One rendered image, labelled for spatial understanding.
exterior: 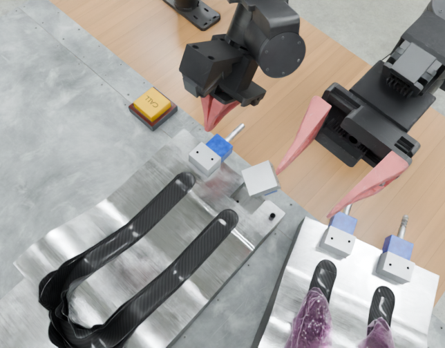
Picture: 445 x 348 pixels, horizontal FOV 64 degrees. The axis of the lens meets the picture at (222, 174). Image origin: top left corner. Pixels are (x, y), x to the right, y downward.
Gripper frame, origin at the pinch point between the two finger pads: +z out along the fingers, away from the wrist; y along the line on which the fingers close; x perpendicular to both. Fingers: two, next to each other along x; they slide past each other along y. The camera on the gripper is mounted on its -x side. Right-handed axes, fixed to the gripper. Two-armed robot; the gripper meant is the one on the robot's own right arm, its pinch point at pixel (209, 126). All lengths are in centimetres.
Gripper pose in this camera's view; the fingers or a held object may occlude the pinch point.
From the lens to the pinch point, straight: 58.9
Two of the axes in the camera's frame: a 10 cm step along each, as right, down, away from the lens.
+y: 7.6, 5.9, -2.6
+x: 5.4, -3.6, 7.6
